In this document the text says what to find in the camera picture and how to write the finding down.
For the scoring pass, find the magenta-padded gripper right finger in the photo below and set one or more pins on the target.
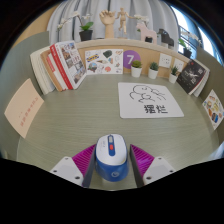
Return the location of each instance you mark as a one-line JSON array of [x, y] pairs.
[[160, 168]]

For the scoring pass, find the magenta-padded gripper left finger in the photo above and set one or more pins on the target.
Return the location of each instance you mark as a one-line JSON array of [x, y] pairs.
[[68, 168]]

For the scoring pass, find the blue and white computer mouse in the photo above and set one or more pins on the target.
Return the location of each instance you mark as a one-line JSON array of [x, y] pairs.
[[111, 160]]

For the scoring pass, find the white cartoon-print mouse pad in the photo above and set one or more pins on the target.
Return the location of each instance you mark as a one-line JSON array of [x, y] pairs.
[[146, 100]]

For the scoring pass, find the pale pink card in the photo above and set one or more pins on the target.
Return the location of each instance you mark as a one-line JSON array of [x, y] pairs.
[[23, 108]]

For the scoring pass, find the colourful sticker card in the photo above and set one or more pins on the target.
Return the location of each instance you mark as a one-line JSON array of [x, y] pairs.
[[213, 108]]

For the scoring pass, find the brown board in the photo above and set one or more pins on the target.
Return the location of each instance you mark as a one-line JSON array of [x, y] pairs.
[[51, 73]]

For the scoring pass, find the black cover book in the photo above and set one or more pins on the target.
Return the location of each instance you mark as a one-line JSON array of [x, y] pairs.
[[191, 76]]

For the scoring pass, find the thick white book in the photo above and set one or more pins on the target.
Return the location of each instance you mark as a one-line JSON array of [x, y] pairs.
[[38, 71]]

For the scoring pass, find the red-spined photo magazine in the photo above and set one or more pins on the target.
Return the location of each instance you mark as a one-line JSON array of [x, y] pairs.
[[70, 63]]

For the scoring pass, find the white sticker sheet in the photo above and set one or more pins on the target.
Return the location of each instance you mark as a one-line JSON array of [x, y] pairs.
[[104, 61]]

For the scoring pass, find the green partition panel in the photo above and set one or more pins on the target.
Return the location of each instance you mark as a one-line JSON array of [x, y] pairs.
[[210, 66], [16, 63]]

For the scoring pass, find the white orchid in black pot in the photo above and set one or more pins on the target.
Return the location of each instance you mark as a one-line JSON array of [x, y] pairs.
[[86, 35], [187, 52]]

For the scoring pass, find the light wooden shelf ledge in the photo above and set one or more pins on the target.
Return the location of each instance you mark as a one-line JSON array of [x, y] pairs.
[[133, 44]]

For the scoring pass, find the black wooden horse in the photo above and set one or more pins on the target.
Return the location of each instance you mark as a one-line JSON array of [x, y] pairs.
[[165, 37]]

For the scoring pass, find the pink wooden horse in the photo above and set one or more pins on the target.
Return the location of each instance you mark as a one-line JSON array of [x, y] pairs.
[[146, 32]]

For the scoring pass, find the dark-framed window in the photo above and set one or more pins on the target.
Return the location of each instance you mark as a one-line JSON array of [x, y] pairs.
[[200, 33]]

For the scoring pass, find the white orchid plant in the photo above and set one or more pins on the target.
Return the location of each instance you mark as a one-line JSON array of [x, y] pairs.
[[140, 18]]

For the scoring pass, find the wooden hand model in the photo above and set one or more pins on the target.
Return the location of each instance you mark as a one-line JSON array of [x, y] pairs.
[[108, 20]]

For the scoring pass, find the wooden mannequin figure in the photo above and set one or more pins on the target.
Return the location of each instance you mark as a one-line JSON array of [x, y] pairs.
[[122, 18]]

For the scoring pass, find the grey curtain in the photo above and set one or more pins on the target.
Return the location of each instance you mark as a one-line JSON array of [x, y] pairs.
[[96, 8]]

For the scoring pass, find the white wall socket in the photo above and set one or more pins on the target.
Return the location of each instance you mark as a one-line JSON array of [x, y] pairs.
[[165, 60], [179, 65]]

